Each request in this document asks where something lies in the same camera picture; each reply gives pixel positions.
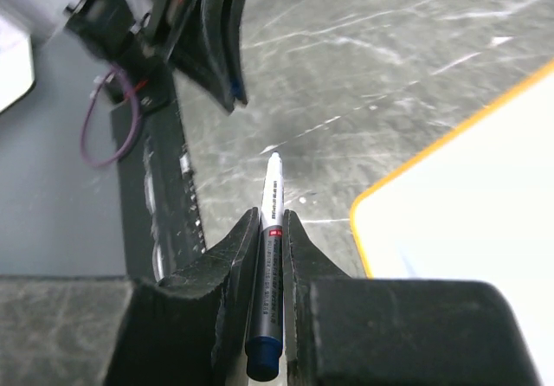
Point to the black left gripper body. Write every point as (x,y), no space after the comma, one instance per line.
(110,28)

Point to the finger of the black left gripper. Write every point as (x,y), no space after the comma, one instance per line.
(204,44)

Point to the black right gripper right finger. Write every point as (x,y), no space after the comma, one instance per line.
(341,330)

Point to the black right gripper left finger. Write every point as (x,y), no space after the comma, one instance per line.
(190,327)

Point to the blue marker cap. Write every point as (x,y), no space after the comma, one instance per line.
(236,90)

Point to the white blue whiteboard marker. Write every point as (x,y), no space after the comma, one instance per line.
(264,344)

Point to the yellow framed whiteboard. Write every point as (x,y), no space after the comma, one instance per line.
(477,204)

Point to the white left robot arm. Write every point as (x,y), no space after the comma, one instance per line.
(42,18)

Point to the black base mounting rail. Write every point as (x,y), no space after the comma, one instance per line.
(161,220)

